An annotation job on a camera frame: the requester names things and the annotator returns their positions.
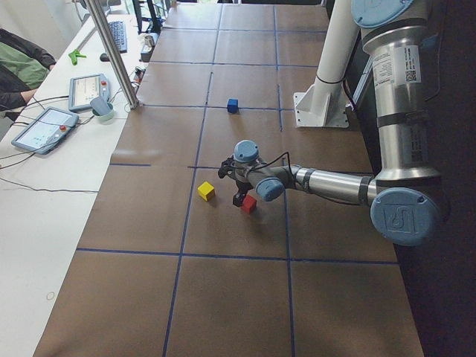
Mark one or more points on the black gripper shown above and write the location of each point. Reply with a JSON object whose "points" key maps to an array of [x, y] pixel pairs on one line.
{"points": [[242, 187]]}

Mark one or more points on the red cube block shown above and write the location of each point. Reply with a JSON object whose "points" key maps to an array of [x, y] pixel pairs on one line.
{"points": [[249, 204]]}

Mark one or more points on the yellow cube block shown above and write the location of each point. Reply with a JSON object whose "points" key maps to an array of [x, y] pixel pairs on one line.
{"points": [[206, 191]]}

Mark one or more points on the blue cube block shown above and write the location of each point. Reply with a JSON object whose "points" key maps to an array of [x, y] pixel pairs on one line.
{"points": [[233, 105]]}

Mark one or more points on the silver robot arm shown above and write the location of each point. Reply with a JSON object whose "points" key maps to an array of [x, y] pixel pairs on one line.
{"points": [[405, 199]]}

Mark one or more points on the silver metal cylinder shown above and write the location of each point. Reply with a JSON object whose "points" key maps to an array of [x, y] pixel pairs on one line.
{"points": [[149, 41]]}

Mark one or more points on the far teach pendant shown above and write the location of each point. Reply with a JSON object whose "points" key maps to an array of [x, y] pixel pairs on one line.
{"points": [[82, 90]]}

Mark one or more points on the teach pendant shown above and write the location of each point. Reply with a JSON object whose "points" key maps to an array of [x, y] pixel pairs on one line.
{"points": [[82, 90], [46, 131]]}

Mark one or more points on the black computer mouse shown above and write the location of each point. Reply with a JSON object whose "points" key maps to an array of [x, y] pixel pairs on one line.
{"points": [[104, 57]]}

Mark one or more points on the near teach pendant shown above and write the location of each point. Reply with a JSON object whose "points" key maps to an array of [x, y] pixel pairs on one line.
{"points": [[46, 131]]}

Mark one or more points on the black keyboard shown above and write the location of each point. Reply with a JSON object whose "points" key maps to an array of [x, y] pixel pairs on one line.
{"points": [[118, 32]]}

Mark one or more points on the green plastic clamp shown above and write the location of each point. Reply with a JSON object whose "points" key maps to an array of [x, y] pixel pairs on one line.
{"points": [[75, 55]]}

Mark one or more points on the seated person in green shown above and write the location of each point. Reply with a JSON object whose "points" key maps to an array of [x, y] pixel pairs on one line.
{"points": [[24, 67]]}

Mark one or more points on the white camera pole with base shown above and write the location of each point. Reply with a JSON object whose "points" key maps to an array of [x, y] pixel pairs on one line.
{"points": [[323, 104]]}

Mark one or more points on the aluminium frame post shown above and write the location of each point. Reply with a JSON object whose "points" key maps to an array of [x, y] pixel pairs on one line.
{"points": [[102, 25]]}

